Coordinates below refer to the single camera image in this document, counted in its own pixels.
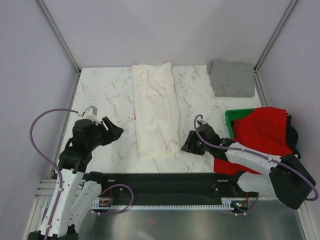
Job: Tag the aluminium frame post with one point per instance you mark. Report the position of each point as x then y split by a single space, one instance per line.
279 27
58 35

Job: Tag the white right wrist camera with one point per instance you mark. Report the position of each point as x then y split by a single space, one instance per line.
201 122

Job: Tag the aluminium front rail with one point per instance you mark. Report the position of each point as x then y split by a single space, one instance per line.
46 189

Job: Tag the white slotted cable duct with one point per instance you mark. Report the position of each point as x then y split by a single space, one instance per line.
99 204

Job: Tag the aluminium frame post left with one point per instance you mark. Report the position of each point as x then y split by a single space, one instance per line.
58 35

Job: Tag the green plastic bin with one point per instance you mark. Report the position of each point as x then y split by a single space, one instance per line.
235 114

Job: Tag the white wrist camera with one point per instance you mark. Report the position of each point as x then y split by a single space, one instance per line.
90 113
201 122

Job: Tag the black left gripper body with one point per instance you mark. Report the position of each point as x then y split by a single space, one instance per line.
101 137

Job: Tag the aluminium frame post right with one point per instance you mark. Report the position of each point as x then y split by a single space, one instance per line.
279 27

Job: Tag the folded grey t shirt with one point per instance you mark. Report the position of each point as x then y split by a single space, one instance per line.
231 79

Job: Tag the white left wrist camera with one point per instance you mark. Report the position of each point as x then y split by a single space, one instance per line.
90 113

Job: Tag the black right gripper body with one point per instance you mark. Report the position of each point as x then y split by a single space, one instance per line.
204 147

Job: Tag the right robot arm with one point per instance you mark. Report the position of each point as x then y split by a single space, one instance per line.
281 177

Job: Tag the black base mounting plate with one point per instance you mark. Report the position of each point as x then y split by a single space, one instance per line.
167 189

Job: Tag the white red printed t shirt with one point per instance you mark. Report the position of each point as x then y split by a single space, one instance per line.
156 110

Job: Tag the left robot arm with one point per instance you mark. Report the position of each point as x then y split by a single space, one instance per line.
67 210

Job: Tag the black t shirt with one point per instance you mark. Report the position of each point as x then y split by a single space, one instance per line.
291 137

